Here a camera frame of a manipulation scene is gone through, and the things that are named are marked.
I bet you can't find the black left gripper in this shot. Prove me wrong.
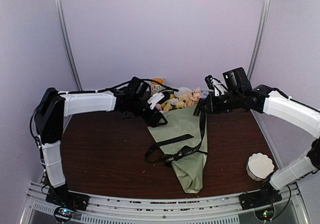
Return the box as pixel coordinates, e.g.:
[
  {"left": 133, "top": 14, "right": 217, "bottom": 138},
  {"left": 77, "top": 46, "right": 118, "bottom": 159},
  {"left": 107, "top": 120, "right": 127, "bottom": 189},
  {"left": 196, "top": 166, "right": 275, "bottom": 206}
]
[{"left": 130, "top": 97, "right": 168, "bottom": 128}]

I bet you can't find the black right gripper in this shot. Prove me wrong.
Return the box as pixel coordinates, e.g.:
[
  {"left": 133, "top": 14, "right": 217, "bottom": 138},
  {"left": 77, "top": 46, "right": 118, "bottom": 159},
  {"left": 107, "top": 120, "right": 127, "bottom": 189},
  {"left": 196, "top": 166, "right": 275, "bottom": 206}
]
[{"left": 199, "top": 90, "right": 243, "bottom": 114}]

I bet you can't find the blue fake flower stem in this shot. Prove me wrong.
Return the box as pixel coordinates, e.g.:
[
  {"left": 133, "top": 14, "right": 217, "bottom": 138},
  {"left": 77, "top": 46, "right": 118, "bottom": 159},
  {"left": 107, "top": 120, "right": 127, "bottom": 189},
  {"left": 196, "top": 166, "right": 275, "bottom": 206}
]
[{"left": 201, "top": 91, "right": 210, "bottom": 100}]

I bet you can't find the pink fake flower stem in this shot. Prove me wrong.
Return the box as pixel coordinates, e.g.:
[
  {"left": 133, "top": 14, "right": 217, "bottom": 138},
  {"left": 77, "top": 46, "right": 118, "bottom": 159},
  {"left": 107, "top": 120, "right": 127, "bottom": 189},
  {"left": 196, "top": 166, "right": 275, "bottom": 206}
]
[{"left": 183, "top": 88, "right": 203, "bottom": 107}]

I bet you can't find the cream fake flower bunch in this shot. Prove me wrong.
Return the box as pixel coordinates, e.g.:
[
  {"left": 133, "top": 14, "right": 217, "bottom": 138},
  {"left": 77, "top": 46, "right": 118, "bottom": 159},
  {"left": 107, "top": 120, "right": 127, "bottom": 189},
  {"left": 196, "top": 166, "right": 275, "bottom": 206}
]
[{"left": 160, "top": 94, "right": 187, "bottom": 112}]

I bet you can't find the green wrapping paper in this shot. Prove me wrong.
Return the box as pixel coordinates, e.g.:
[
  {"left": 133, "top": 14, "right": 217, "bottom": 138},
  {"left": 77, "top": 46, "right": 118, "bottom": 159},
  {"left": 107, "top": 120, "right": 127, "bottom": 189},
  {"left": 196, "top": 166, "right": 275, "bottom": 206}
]
[{"left": 148, "top": 105, "right": 208, "bottom": 194}]

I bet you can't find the white round bowl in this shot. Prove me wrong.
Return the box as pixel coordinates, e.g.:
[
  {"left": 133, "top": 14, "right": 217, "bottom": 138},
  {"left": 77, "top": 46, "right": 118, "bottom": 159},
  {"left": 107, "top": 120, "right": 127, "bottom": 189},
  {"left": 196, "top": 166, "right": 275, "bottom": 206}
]
[{"left": 173, "top": 87, "right": 192, "bottom": 98}]

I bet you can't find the black printed ribbon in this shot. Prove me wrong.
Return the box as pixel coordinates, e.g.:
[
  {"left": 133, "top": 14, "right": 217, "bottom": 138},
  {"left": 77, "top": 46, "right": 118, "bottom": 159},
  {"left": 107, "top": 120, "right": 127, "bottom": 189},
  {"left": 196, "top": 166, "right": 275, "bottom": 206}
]
[{"left": 144, "top": 112, "right": 207, "bottom": 167}]

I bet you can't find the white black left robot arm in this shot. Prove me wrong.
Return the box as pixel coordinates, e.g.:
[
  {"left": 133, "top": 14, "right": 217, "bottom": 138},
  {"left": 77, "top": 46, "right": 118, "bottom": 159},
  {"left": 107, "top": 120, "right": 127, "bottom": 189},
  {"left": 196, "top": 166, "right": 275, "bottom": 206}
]
[{"left": 30, "top": 77, "right": 169, "bottom": 206}]

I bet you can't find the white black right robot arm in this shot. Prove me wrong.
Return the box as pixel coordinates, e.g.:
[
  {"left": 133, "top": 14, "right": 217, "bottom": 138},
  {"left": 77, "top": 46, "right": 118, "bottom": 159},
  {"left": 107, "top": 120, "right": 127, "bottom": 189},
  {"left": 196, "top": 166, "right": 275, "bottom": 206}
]
[{"left": 194, "top": 85, "right": 320, "bottom": 205}]

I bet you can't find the patterned cup yellow inside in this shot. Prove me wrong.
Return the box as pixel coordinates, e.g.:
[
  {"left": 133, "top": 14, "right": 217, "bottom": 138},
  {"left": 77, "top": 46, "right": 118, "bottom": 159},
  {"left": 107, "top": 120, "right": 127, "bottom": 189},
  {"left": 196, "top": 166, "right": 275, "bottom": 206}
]
[{"left": 150, "top": 78, "right": 165, "bottom": 92}]

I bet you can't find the white scalloped bowl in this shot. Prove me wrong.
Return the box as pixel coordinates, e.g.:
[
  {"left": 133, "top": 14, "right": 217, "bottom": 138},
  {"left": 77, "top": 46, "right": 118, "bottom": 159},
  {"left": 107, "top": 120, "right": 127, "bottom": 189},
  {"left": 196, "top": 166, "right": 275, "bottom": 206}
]
[{"left": 246, "top": 152, "right": 275, "bottom": 181}]

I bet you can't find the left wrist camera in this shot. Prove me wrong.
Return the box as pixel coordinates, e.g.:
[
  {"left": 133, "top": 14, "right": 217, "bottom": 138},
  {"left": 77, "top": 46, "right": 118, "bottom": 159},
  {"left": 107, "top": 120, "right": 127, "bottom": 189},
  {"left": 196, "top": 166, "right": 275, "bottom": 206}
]
[{"left": 147, "top": 93, "right": 165, "bottom": 110}]

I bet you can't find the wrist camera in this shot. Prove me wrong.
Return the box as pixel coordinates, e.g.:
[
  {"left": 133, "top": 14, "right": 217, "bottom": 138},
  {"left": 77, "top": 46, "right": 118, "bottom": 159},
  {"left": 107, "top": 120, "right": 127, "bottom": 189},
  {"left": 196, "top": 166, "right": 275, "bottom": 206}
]
[
  {"left": 204, "top": 67, "right": 252, "bottom": 97},
  {"left": 147, "top": 93, "right": 165, "bottom": 110}
]

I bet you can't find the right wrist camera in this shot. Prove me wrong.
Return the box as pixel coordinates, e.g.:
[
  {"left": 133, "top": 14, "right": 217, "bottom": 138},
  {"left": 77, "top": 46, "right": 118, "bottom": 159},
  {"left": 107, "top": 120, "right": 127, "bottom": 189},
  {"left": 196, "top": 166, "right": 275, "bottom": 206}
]
[{"left": 204, "top": 67, "right": 252, "bottom": 97}]

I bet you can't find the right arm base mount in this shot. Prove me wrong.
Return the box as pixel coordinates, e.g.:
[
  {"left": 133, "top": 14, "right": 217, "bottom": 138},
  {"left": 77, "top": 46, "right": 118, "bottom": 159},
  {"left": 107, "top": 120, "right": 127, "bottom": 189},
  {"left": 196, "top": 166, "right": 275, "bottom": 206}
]
[{"left": 239, "top": 184, "right": 282, "bottom": 222}]

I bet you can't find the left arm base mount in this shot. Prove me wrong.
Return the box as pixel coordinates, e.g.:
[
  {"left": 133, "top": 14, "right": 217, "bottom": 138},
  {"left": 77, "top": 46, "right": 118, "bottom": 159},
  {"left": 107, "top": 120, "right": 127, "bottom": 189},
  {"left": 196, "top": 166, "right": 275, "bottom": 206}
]
[{"left": 45, "top": 182, "right": 90, "bottom": 223}]

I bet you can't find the aluminium front rail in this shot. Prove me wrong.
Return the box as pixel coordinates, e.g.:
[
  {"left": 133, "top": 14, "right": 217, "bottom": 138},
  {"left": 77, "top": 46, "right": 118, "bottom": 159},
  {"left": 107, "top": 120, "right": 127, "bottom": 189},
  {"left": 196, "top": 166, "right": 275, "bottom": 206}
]
[{"left": 24, "top": 181, "right": 308, "bottom": 224}]

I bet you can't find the right aluminium frame post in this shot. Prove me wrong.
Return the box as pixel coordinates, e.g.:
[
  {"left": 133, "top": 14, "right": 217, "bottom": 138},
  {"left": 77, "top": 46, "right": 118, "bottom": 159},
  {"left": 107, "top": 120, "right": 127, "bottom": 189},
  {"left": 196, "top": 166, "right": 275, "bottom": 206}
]
[{"left": 247, "top": 0, "right": 271, "bottom": 80}]

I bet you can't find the aluminium frame post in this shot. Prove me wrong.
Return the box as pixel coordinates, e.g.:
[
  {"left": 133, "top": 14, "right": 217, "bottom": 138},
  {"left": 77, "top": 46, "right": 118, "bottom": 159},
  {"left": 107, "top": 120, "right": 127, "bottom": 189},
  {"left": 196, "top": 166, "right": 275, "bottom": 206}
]
[
  {"left": 247, "top": 0, "right": 271, "bottom": 80},
  {"left": 54, "top": 0, "right": 83, "bottom": 90}
]

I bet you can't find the left aluminium frame post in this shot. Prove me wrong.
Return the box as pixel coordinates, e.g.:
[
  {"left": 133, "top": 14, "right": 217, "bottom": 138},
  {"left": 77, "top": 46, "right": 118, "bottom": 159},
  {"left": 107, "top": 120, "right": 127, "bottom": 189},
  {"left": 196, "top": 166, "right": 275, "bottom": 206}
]
[{"left": 54, "top": 0, "right": 83, "bottom": 90}]

